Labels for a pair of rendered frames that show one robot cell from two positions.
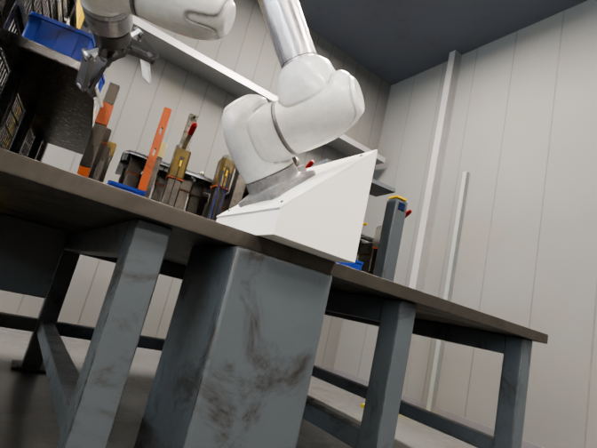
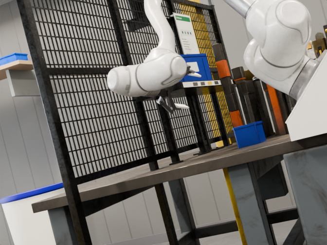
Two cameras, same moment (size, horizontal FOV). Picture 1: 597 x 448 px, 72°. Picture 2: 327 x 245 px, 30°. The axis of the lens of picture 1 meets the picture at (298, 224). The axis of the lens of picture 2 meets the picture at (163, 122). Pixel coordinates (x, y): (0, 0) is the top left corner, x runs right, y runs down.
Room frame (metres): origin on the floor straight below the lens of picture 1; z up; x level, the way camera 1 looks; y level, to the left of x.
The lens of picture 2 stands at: (-0.64, -1.30, 0.80)
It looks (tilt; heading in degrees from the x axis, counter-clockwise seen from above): 2 degrees up; 52
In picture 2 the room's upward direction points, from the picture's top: 15 degrees counter-clockwise
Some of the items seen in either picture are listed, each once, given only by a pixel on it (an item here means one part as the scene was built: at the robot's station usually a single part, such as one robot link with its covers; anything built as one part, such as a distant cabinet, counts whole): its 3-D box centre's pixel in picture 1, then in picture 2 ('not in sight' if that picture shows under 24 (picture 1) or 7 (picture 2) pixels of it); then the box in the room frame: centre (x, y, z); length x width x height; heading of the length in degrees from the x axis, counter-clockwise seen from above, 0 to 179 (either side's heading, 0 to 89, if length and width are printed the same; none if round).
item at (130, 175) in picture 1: (125, 194); (275, 105); (1.66, 0.72, 0.84); 0.12 x 0.05 x 0.29; 26
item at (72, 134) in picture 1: (59, 112); (199, 88); (1.36, 0.89, 1.01); 0.90 x 0.22 x 0.03; 26
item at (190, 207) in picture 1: (189, 214); not in sight; (1.78, 0.47, 0.84); 0.05 x 0.05 x 0.29; 26
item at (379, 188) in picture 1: (353, 179); not in sight; (1.72, -0.19, 1.16); 0.37 x 0.14 x 0.02; 116
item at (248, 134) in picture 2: (122, 202); (249, 134); (1.26, 0.54, 0.75); 0.11 x 0.10 x 0.09; 116
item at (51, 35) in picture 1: (65, 68); (178, 73); (1.19, 0.81, 1.10); 0.30 x 0.17 x 0.13; 16
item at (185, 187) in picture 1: (175, 210); not in sight; (1.75, 0.53, 0.84); 0.12 x 0.05 x 0.29; 26
